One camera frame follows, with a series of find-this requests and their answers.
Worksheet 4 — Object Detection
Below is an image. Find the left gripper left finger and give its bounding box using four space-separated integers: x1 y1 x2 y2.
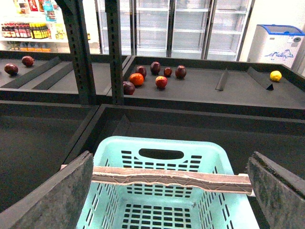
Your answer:
0 151 93 229

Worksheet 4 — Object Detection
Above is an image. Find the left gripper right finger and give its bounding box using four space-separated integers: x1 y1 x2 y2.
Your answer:
247 152 305 229

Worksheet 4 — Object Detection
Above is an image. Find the light blue plastic basket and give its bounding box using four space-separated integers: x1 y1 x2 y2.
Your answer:
77 136 259 229

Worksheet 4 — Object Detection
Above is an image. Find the red yellow apple on shelf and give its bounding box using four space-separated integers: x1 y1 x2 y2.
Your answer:
155 76 168 89

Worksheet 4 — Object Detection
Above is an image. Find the grey shelf divider right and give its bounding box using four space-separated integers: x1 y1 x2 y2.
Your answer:
246 67 274 91

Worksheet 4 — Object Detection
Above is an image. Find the grey shelf divider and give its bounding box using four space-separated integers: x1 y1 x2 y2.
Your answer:
246 67 274 91
215 68 229 91

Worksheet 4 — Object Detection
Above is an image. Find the yellow lemon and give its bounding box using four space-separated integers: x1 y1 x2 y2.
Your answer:
270 71 282 82

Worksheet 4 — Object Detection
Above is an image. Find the grey shelf divider left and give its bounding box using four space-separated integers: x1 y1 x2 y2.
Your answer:
215 68 229 91

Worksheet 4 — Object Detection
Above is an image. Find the dark red fruit front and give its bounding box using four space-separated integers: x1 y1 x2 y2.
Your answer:
123 81 135 95

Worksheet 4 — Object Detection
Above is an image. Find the dark red fruit far left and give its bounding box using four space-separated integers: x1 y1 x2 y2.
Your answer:
4 63 19 75

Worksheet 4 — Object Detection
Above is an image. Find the dark red fruit upper left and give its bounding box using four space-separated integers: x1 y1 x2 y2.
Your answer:
21 56 34 67

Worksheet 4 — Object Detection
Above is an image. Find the orange tomato fruit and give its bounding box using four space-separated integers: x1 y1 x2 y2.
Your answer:
129 73 144 86

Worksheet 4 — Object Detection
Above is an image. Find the white blue chest freezer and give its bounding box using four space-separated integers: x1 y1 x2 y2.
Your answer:
247 24 305 68

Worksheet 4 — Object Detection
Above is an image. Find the dark red fruit back left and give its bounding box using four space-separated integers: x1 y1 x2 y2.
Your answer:
136 66 147 79

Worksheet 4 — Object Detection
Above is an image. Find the dark red fruit back right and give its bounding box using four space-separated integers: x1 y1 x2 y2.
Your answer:
175 65 186 79

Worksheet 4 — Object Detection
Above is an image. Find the small dark red fruit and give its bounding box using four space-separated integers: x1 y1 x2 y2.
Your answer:
163 67 172 77

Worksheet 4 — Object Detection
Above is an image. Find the dark red fruit back middle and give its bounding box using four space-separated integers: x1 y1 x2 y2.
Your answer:
150 62 161 75

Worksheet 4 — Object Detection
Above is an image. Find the yellow label bottles row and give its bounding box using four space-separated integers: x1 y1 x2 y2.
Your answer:
30 22 49 39

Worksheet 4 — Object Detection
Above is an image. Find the dark sauce bottles row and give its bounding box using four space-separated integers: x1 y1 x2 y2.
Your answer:
0 22 31 38

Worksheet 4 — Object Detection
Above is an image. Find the glass door refrigerator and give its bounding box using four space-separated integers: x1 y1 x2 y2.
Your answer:
94 0 255 62

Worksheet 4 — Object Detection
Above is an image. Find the dark metal rack post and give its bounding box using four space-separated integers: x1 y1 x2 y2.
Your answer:
56 0 96 105
105 0 124 105

